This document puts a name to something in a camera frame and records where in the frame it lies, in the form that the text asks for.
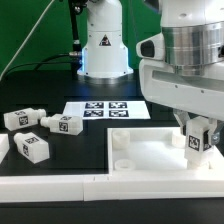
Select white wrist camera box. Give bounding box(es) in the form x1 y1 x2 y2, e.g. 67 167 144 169
136 33 165 60

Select white U-shaped fence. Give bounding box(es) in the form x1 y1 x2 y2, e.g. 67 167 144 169
0 129 224 203

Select black camera stand pole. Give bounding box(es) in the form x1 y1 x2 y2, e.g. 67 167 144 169
68 0 88 79

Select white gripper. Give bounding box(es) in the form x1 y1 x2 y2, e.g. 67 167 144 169
139 59 224 150

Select black cable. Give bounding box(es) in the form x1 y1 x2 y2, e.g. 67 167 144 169
0 51 83 81

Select white square table top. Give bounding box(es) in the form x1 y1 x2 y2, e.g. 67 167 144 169
107 127 224 181

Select white cable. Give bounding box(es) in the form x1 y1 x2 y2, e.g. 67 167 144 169
0 0 57 83

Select white marker tag sheet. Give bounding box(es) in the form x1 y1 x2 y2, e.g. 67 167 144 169
63 101 150 120

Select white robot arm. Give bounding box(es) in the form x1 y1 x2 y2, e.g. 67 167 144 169
79 0 224 151

